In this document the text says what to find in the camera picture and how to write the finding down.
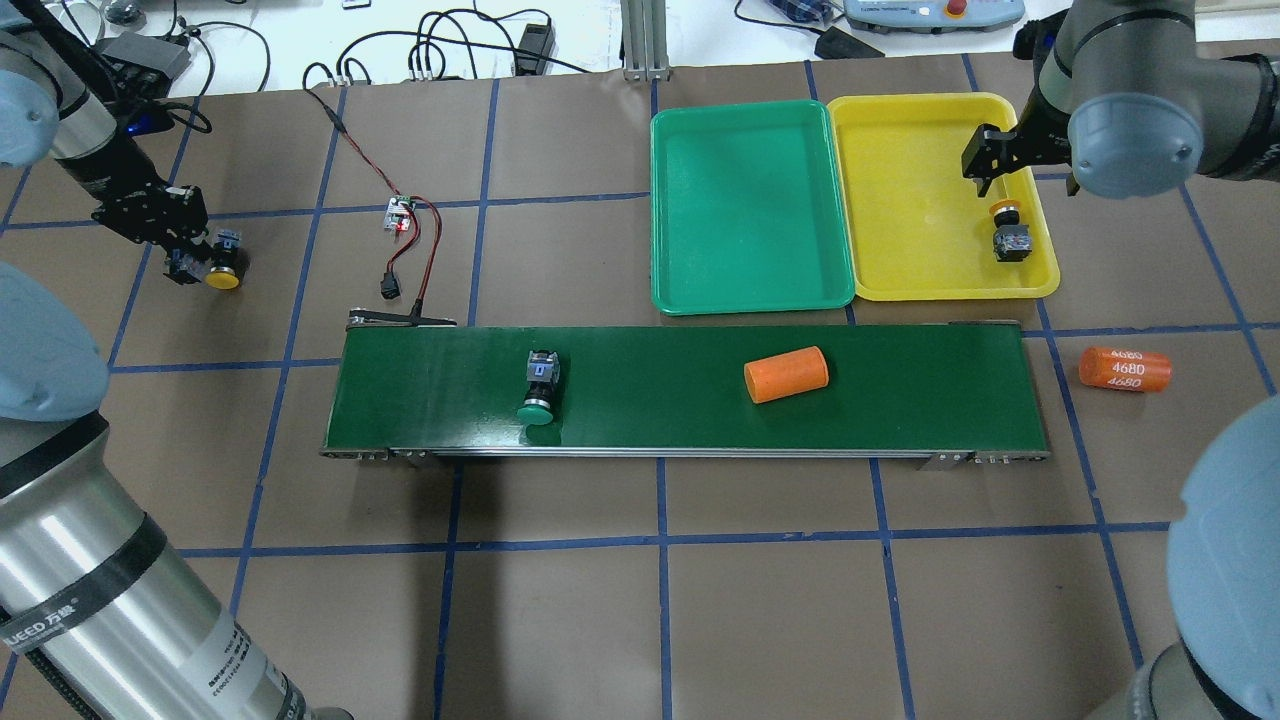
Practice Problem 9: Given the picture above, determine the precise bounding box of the yellow push button switch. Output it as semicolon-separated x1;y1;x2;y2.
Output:
989;199;1034;263

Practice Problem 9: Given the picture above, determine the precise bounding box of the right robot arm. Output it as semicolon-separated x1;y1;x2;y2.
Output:
890;168;1277;719

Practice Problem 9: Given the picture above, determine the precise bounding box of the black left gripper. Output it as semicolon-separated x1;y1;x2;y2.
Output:
90;150;209;251

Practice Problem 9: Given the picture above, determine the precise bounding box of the teach pendant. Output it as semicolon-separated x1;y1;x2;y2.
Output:
842;1;1025;35

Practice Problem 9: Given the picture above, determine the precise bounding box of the aluminium frame post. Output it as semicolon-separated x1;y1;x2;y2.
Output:
620;0;671;82

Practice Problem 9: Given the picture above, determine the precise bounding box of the green plastic tray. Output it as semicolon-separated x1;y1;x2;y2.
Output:
650;99;855;316

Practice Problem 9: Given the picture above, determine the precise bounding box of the small controller circuit board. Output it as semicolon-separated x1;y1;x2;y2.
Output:
381;195;417;234

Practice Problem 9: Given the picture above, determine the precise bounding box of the black power adapter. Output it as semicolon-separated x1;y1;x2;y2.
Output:
513;22;556;77

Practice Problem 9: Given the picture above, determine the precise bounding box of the yellow plastic tray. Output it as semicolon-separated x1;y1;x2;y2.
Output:
828;92;1061;301

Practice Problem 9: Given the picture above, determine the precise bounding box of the orange cylinder with 4680 print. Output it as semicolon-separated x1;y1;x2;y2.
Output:
1076;346;1172;393

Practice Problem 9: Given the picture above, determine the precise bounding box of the green conveyor belt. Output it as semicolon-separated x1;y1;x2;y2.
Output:
321;323;1050;466

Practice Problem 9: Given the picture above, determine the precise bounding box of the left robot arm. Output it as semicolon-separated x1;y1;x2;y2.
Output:
3;1;348;719

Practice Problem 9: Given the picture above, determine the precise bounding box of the red black wire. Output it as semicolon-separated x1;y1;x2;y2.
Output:
303;61;443;323

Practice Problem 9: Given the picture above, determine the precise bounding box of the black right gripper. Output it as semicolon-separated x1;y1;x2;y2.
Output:
963;95;1082;199

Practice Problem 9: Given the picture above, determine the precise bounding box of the plain orange cylinder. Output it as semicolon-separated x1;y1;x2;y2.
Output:
742;346;829;404

